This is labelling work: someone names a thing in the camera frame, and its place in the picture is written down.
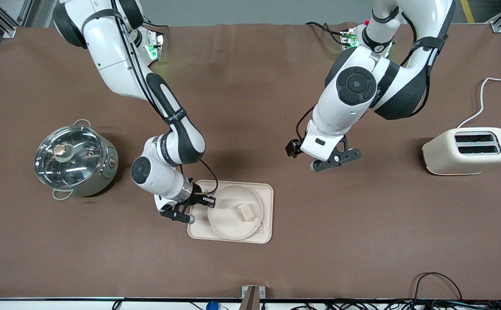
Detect cream round plate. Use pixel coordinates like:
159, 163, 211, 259
207, 184, 263, 240

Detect pale steamed bun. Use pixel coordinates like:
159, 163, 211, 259
238, 203, 256, 221

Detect cream rectangular tray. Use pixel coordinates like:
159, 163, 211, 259
187, 180, 274, 244

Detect grey electric cooking pot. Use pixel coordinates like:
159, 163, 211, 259
34, 119, 120, 201

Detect glass pot lid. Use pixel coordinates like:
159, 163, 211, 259
34, 125, 105, 189

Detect cream two-slot toaster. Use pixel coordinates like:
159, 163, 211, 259
422, 127, 501, 176

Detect grey metal camera bracket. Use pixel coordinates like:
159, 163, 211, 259
241, 285, 266, 310

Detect black arm base cable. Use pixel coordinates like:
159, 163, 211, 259
141, 17, 168, 31
306, 22, 350, 46

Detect black looped cable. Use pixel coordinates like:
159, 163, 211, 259
413, 272, 463, 302

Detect white toaster power cable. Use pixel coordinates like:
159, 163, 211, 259
456, 75, 501, 129

